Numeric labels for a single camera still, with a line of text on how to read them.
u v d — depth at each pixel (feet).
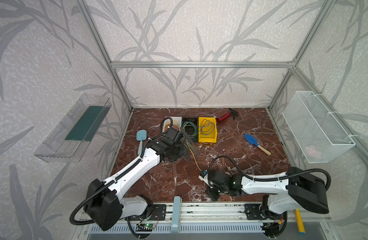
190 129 3.38
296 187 1.42
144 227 2.36
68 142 2.10
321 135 2.02
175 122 3.51
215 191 2.29
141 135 3.34
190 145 2.75
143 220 2.28
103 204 1.27
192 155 3.07
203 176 2.41
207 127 3.43
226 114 3.69
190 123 3.38
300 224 2.27
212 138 3.31
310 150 2.40
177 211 2.28
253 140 3.34
